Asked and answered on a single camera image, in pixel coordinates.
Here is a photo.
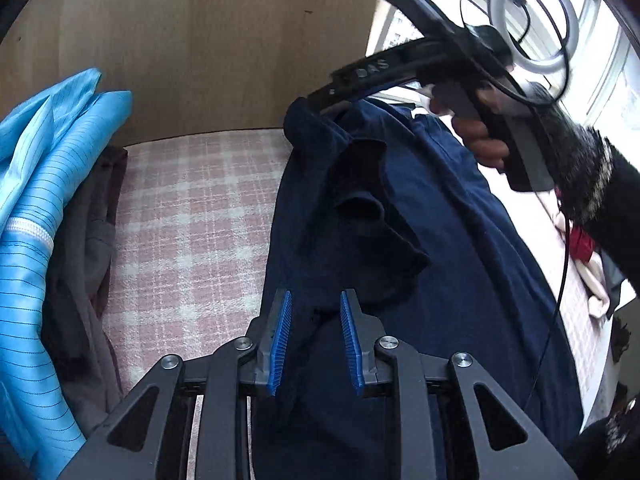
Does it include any navy blue sweatshirt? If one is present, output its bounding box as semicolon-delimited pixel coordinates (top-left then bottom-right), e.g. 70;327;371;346
252;99;584;479

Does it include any grey knit sleeve forearm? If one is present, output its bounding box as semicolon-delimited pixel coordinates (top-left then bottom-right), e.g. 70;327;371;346
538;105;639;289

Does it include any person's right hand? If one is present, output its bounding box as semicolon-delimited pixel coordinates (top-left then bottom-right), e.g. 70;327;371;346
430;82;534;174

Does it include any dark grey folded garment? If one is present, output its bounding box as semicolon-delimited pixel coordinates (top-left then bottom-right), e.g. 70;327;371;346
41;145;128;436

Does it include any cream knit sweater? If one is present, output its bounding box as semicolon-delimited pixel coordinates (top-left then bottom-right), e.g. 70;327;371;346
575;252;611;320

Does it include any pink plaid tablecloth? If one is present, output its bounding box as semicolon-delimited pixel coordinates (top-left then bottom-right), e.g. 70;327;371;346
103;129;291;391

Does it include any dark red garment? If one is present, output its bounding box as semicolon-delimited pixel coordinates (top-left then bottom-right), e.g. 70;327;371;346
553;186;599;264

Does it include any grey wooden board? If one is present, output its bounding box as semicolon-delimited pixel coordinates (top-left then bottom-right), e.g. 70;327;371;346
1;0;375;145

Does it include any blue folded garment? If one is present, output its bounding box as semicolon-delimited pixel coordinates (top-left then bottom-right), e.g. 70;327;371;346
1;68;132;479

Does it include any white ring light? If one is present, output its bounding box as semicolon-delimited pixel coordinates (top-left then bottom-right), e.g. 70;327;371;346
487;0;580;76

